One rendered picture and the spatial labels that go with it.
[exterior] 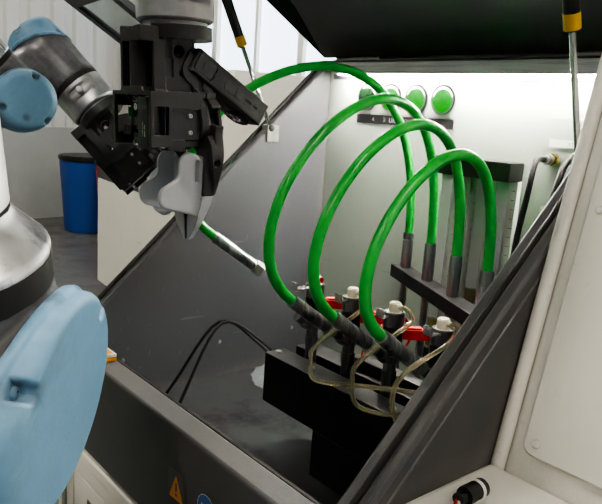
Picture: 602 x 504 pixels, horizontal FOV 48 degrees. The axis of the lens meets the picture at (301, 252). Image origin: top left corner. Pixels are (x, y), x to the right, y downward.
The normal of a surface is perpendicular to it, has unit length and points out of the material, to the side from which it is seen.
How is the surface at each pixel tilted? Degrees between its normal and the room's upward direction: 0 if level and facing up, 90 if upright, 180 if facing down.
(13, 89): 90
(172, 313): 90
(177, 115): 89
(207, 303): 90
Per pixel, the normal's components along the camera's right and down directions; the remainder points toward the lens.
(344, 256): -0.76, 0.08
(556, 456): -0.73, -0.15
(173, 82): 0.69, 0.18
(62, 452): 0.98, 0.21
